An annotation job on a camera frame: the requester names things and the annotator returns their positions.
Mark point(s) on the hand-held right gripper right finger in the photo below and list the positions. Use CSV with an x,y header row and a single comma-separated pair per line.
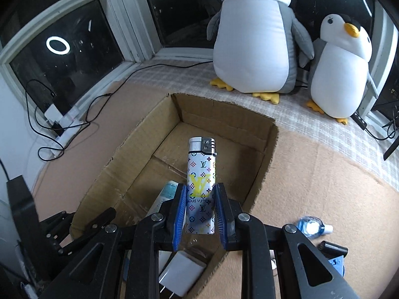
x,y
222,215

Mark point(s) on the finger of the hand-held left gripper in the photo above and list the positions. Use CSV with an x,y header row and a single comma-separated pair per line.
x,y
93,224
57,224

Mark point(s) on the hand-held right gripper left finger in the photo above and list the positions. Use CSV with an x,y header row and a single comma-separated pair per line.
x,y
180,215

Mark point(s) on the white patterned lighter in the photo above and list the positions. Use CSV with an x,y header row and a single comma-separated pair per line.
x,y
201,168

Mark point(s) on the white plug charger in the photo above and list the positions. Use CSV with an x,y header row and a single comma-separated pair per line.
x,y
184,271

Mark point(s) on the blue hand sanitizer bottle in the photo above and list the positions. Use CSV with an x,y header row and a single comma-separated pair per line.
x,y
310,227

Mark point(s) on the cardboard box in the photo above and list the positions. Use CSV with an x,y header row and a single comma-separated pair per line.
x,y
218,124

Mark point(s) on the blue folding phone stand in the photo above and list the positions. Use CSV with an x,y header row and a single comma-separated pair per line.
x,y
338,264

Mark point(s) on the white power strip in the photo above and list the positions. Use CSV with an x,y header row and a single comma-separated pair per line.
x,y
67,124

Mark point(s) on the small black cylinder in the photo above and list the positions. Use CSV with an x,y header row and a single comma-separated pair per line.
x,y
333,248

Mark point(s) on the small penguin plush toy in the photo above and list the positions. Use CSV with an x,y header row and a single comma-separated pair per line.
x,y
336,78

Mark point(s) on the large penguin plush toy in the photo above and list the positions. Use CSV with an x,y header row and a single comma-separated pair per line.
x,y
255,37

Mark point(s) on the black tripod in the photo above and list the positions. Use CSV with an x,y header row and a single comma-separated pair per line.
x,y
391,149

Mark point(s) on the white wall charger block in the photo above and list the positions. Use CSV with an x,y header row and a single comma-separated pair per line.
x,y
52,113

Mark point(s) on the white window frame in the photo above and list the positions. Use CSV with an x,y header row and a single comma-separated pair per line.
x,y
124,21

